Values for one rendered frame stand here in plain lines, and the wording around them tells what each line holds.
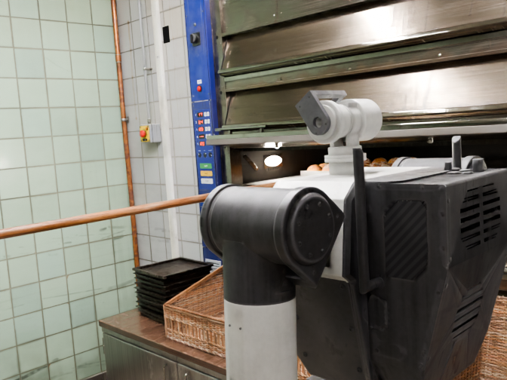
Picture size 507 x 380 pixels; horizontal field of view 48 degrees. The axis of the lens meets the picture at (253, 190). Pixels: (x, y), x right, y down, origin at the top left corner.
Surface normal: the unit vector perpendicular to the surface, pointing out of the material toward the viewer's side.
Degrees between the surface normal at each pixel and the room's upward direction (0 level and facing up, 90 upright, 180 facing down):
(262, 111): 70
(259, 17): 86
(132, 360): 90
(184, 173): 90
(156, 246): 90
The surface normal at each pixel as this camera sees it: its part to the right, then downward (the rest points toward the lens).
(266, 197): -0.42, -0.79
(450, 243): 0.72, 0.03
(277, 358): 0.40, 0.06
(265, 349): 0.07, 0.07
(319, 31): -0.69, -0.22
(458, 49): -0.71, 0.12
